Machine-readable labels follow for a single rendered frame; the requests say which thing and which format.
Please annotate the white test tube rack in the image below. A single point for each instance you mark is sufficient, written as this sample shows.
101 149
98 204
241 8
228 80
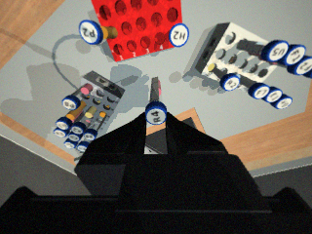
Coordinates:
241 62

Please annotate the grey bench mat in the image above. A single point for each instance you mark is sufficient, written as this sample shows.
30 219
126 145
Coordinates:
50 65

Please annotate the red test tube rack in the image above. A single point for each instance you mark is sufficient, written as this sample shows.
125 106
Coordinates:
142 22

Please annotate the grey test tube rack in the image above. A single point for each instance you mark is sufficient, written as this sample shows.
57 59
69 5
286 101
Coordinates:
104 90

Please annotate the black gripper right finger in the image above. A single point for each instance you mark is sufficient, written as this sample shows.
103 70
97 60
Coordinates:
189 140

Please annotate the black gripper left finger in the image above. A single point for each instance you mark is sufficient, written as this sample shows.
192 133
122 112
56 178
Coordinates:
122 139

